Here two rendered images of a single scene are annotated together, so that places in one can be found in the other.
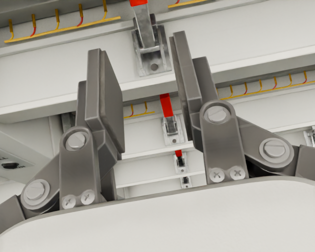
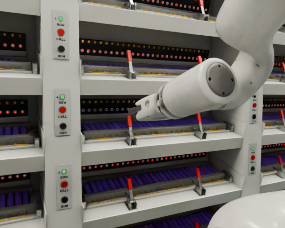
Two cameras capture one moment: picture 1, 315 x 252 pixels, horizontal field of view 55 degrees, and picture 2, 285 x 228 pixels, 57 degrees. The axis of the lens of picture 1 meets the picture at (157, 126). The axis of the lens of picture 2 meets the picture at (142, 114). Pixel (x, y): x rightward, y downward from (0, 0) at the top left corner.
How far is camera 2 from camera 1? 68 cm
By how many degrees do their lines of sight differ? 68
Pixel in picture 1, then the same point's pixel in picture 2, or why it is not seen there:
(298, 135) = not seen: outside the picture
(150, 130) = (120, 206)
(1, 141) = (76, 173)
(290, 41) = (164, 142)
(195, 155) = not seen: outside the picture
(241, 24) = (151, 140)
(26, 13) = (96, 135)
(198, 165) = not seen: outside the picture
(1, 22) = (88, 136)
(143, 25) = (130, 131)
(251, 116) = (162, 199)
